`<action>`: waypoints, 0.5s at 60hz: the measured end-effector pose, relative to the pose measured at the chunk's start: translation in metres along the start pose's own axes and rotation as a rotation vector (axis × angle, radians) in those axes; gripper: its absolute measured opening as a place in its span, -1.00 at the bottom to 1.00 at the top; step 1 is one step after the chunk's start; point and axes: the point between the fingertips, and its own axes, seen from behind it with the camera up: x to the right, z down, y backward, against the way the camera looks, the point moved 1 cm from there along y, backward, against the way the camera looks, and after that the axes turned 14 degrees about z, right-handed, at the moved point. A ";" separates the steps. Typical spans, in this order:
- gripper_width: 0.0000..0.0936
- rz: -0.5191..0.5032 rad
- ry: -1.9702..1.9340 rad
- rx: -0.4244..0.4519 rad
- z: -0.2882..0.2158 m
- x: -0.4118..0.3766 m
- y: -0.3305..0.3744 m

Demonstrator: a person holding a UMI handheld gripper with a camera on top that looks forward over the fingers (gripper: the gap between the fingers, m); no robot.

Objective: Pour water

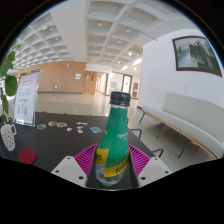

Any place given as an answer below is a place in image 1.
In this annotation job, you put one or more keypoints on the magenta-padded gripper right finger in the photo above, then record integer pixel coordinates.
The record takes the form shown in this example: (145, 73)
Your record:
(151, 168)

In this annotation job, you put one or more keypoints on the recessed ceiling lights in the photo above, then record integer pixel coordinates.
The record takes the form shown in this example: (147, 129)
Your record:
(100, 24)

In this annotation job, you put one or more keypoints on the dark framed landscape painting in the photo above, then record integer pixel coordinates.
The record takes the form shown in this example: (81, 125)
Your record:
(195, 55)

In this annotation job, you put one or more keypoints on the white dotted mug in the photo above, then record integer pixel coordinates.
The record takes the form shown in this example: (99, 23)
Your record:
(8, 136)

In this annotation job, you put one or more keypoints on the green plastic drink bottle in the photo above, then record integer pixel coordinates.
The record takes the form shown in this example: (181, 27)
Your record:
(114, 140)

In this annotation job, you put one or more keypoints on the flat round red coaster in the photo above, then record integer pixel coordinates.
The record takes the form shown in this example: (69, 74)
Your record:
(27, 156)

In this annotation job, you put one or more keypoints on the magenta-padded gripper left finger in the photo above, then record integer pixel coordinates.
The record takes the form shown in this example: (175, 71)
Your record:
(71, 168)

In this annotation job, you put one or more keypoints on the long white bench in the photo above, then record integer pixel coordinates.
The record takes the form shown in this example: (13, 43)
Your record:
(196, 116)

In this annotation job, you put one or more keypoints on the clear acrylic sign stand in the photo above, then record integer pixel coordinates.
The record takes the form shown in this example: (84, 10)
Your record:
(27, 96)

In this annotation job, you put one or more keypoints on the green leafy potted plant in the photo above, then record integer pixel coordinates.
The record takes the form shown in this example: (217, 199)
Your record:
(10, 85)

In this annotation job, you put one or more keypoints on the small blue card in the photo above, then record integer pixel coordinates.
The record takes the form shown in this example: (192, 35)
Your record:
(96, 130)

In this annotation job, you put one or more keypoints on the round colourful sticker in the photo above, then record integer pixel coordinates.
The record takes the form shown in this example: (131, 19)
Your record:
(62, 125)
(41, 126)
(52, 123)

